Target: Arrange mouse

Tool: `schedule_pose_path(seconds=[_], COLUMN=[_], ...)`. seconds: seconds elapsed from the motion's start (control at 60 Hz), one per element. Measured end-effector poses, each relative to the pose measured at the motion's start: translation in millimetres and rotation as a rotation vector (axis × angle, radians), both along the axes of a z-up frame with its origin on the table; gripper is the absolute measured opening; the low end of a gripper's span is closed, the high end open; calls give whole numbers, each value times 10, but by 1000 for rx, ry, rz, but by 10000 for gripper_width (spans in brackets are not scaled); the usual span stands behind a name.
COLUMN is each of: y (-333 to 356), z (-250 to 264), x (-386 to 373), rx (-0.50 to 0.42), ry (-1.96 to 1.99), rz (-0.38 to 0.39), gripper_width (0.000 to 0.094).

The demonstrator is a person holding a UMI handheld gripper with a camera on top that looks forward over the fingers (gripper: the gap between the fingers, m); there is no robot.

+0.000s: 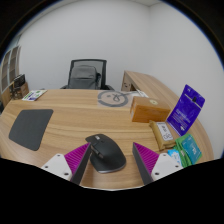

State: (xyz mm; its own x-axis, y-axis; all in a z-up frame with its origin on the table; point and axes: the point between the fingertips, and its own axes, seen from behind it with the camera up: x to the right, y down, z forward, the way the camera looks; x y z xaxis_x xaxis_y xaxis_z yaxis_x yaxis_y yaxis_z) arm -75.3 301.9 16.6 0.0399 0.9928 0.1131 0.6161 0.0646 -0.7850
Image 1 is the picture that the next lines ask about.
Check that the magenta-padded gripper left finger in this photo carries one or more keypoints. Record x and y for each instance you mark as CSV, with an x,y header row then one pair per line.
x,y
76,159

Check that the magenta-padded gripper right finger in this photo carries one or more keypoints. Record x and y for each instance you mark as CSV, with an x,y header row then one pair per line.
x,y
148,159

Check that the black computer mouse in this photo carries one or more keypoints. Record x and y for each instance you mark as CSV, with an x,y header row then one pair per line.
x,y
107,155

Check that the dark grey mouse pad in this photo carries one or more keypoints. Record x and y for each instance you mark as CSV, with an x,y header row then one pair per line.
x,y
30,128

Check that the small blue white packet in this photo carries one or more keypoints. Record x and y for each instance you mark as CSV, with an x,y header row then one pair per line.
x,y
174,157

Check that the green packet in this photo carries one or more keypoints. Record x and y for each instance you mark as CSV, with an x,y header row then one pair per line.
x,y
190,148

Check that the orange-brown wooden box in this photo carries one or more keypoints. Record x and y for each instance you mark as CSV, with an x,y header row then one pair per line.
x,y
148,111

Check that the purple pouch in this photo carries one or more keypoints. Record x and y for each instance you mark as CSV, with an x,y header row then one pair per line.
x,y
185,111

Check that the white paper sheet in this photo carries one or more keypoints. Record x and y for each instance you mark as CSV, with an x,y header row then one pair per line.
x,y
141,93

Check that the white green purple leaflet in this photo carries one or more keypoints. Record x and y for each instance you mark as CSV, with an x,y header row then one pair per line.
x,y
34,95

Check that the wooden side desk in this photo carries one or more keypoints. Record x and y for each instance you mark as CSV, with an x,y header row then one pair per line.
x,y
148,81

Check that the grey backpack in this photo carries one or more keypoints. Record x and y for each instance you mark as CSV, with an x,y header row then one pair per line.
x,y
83,77

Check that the black mesh office chair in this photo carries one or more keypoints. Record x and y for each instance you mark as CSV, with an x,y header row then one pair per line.
x,y
103,66

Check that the black box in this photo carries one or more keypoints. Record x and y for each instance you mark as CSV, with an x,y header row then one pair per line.
x,y
19,80

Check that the wooden shelf unit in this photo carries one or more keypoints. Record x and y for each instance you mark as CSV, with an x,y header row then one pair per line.
x,y
10,65

